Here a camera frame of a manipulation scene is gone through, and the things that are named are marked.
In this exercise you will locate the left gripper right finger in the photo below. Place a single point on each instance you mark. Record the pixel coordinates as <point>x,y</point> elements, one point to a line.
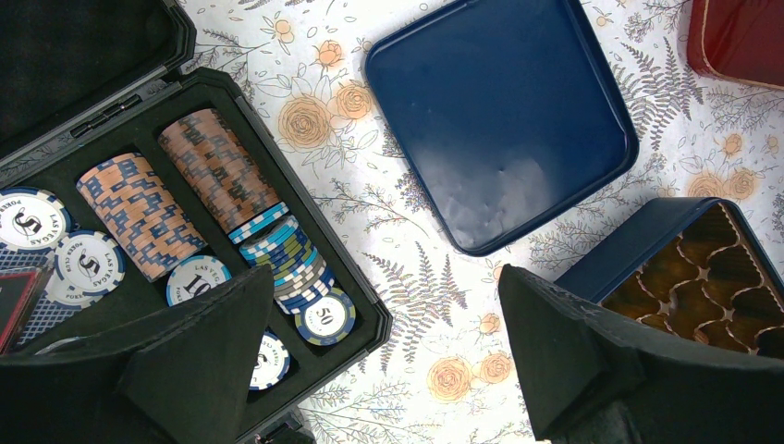
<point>589,375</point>

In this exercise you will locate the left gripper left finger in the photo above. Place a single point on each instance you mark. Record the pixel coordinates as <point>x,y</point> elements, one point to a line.
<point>179,375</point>

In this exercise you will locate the blue chocolate tin box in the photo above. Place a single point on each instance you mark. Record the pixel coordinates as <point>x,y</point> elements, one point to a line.
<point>690,267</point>

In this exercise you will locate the white ten poker chip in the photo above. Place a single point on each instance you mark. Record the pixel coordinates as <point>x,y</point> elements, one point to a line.
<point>195,276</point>

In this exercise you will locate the white five poker chip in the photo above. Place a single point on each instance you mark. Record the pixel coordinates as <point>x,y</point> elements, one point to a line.
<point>88,265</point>
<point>32,220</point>

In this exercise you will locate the floral tablecloth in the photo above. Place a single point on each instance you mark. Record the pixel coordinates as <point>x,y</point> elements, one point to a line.
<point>446,375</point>

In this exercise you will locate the white fifty poker chip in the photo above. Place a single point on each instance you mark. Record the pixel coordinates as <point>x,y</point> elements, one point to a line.
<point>327,321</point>

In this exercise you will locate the blue mixed chip stack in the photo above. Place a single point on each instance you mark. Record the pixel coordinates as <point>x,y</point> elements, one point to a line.
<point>301,275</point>

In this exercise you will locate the red triangle card box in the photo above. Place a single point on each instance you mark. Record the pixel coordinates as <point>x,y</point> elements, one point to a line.
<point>21,289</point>

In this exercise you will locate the black poker chip case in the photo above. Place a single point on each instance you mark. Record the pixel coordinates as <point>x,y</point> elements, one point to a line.
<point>85,81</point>

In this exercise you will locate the blue tin lid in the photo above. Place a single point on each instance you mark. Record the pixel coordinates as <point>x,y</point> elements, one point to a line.
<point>507,112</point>

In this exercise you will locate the red square tray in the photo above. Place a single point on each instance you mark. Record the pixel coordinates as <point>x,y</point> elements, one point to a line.
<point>740,41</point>

